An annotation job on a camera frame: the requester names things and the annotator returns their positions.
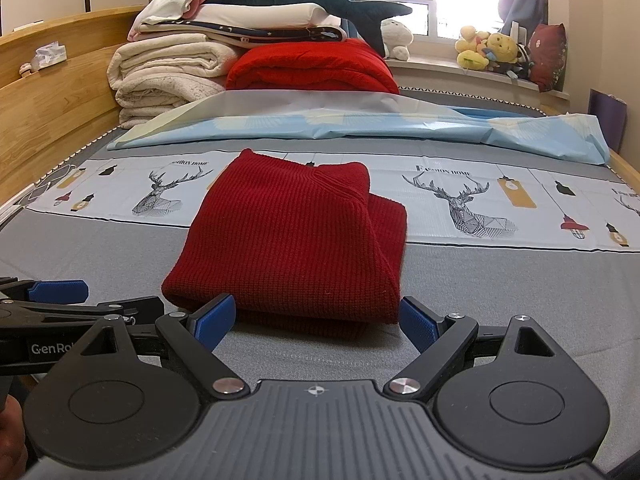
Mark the yellow bear plush toy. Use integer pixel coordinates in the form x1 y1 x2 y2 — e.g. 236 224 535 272
482 32 522 66

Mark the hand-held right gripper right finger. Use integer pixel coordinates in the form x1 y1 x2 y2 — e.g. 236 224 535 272
382 295 564 402

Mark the white and pink clothing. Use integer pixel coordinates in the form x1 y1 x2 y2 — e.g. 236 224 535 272
127 0 214 42

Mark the white plush toy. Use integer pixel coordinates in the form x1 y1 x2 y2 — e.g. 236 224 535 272
380 18 415 60

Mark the navy star-print blanket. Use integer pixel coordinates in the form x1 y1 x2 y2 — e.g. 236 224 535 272
137 20 349 51

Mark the white folded towel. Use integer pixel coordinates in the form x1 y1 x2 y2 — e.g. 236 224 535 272
194 2 342 29

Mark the grey window sill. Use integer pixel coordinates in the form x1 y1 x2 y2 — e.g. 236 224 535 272
386 57 571 102

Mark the dark teal shark plush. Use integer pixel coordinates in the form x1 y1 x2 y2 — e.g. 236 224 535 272
207 0 414 59

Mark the tissue pack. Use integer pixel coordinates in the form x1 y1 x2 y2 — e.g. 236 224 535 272
34 43 68 69

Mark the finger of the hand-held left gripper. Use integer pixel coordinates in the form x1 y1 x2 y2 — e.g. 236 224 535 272
0 276 90 307
0 296 166 327

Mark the pale yellow plush toy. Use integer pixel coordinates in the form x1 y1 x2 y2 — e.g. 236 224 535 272
455 25 491 72

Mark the cream folded blanket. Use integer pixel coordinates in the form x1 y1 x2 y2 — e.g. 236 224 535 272
115 72 229 130
107 40 247 82

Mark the grey deer-print bed sheet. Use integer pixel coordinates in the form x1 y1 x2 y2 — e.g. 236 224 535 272
0 105 640 396

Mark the dark red cushion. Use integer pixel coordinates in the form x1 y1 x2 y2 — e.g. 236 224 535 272
527 22 569 94

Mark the light blue quilt cover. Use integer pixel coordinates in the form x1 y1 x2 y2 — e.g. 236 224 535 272
107 91 611 166

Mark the red knit sweater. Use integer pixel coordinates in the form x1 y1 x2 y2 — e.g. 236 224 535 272
161 148 408 337

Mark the red folded blanket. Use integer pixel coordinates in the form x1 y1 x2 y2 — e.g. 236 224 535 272
225 37 401 96

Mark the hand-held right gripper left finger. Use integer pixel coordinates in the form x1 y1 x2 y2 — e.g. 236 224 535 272
75 293 252 402

